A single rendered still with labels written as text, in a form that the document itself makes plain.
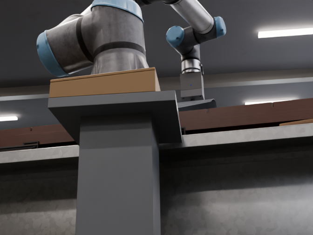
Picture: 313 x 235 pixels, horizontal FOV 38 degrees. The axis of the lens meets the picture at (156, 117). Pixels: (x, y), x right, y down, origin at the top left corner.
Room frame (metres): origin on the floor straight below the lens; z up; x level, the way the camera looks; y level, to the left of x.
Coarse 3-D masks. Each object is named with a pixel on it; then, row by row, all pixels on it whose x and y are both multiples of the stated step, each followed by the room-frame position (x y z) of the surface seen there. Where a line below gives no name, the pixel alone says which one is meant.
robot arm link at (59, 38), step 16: (144, 0) 1.15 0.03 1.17; (80, 16) 0.94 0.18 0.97; (48, 32) 0.92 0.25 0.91; (64, 32) 0.89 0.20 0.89; (48, 48) 0.91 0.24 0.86; (64, 48) 0.90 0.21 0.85; (80, 48) 0.89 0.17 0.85; (48, 64) 0.94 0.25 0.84; (64, 64) 0.93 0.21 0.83; (80, 64) 0.93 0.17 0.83
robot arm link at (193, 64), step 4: (184, 60) 1.59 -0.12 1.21; (188, 60) 1.58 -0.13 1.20; (192, 60) 1.58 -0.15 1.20; (196, 60) 1.58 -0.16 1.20; (184, 64) 1.59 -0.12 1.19; (188, 64) 1.58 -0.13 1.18; (192, 64) 1.58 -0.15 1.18; (196, 64) 1.58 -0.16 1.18; (200, 64) 1.60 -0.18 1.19; (184, 68) 1.59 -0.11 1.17; (188, 68) 1.58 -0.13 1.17; (192, 68) 1.58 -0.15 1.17; (196, 68) 1.59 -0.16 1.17; (200, 68) 1.61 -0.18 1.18
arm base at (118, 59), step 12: (108, 48) 0.84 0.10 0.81; (120, 48) 0.83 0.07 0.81; (132, 48) 0.84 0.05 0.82; (96, 60) 0.86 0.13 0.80; (108, 60) 0.83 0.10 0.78; (120, 60) 0.83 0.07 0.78; (132, 60) 0.83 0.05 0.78; (144, 60) 0.86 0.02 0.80; (96, 72) 0.86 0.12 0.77; (108, 72) 0.82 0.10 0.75
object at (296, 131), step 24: (168, 144) 1.01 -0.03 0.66; (192, 144) 1.00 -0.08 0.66; (216, 144) 0.99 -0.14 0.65; (240, 144) 1.07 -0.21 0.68; (264, 144) 1.08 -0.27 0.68; (288, 144) 1.08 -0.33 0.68; (312, 144) 1.09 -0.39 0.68; (0, 168) 1.24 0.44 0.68; (24, 168) 1.25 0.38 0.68; (48, 168) 1.25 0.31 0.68; (72, 168) 1.26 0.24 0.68
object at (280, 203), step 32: (288, 160) 1.11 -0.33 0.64; (0, 192) 1.28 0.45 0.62; (32, 192) 1.26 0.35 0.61; (64, 192) 1.24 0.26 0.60; (160, 192) 1.18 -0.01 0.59; (192, 192) 1.16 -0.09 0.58; (224, 192) 1.15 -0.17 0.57; (256, 192) 1.13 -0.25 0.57; (288, 192) 1.11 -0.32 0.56; (0, 224) 1.27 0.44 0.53; (32, 224) 1.25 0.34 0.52; (64, 224) 1.24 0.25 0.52; (192, 224) 1.16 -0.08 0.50; (224, 224) 1.15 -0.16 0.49; (256, 224) 1.13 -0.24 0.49; (288, 224) 1.12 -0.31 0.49
